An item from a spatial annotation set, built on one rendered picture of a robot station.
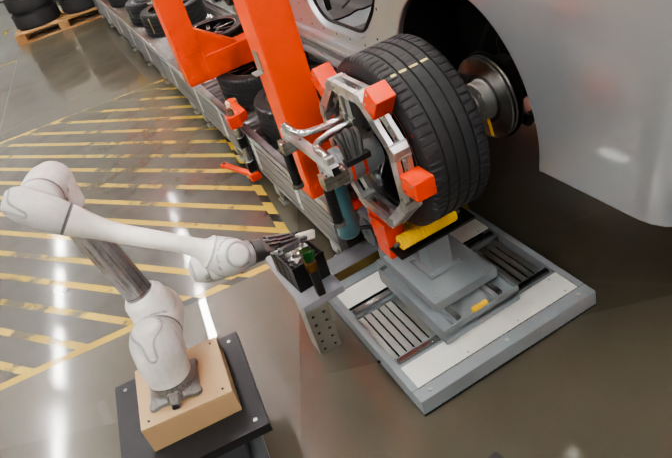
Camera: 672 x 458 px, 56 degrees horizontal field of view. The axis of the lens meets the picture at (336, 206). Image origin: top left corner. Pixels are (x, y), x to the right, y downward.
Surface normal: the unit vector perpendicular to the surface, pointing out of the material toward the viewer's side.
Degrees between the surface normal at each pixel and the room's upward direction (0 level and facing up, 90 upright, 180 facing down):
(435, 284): 0
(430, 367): 0
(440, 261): 90
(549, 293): 0
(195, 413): 90
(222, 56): 90
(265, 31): 90
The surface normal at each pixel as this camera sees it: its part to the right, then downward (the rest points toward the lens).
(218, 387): -0.23, -0.84
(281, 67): 0.45, 0.40
